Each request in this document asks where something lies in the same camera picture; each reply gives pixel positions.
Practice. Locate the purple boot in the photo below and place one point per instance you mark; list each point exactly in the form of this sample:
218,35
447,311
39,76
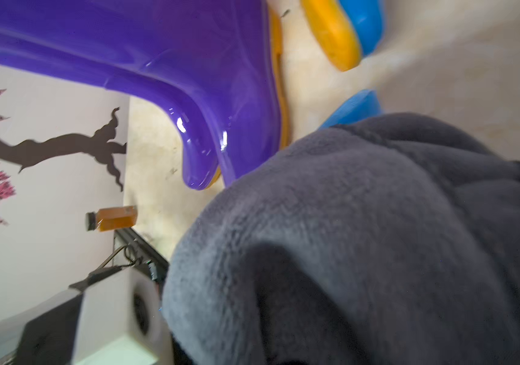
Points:
212,66

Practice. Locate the grey cloth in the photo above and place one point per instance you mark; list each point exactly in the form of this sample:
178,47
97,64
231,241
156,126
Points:
394,240

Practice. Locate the blue boot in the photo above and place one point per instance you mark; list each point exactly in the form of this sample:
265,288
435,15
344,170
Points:
346,30
363,105

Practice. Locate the brown cylinder bottle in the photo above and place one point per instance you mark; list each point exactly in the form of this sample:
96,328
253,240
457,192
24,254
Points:
111,219

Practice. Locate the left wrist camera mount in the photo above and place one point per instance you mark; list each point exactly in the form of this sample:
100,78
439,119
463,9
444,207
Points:
114,317

